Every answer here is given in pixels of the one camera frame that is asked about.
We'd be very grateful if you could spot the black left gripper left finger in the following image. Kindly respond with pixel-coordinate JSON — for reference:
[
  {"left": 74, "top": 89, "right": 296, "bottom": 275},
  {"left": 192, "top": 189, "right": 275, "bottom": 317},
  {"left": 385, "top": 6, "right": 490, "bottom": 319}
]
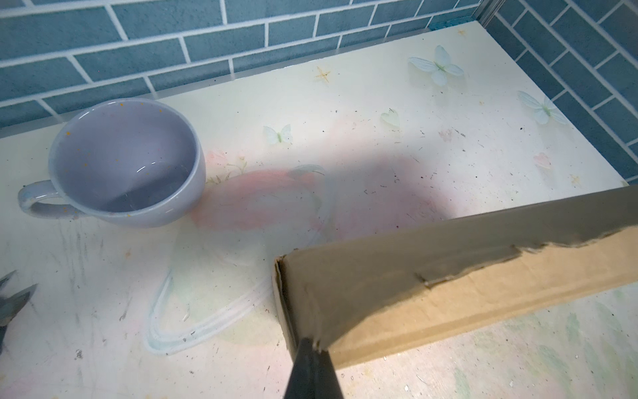
[{"left": 283, "top": 338, "right": 319, "bottom": 399}]

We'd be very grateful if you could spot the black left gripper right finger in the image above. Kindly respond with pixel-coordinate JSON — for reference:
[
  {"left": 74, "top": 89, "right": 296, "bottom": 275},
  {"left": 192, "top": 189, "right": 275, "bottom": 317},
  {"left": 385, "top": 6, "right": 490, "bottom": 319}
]
[{"left": 316, "top": 352, "right": 344, "bottom": 399}]

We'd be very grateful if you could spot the brown cardboard box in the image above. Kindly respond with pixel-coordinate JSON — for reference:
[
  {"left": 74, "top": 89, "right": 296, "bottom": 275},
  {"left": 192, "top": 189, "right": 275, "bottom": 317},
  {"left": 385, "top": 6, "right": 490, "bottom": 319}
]
[{"left": 272, "top": 186, "right": 637, "bottom": 367}]

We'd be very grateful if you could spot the lavender ceramic cup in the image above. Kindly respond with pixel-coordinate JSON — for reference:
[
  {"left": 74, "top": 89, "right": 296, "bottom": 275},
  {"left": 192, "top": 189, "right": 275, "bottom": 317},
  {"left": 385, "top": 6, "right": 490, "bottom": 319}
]
[{"left": 18, "top": 98, "right": 206, "bottom": 228}]

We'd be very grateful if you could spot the aluminium corner post right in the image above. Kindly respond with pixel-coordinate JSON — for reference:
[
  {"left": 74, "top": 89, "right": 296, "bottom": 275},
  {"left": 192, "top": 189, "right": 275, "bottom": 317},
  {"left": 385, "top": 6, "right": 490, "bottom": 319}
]
[{"left": 473, "top": 0, "right": 506, "bottom": 28}]

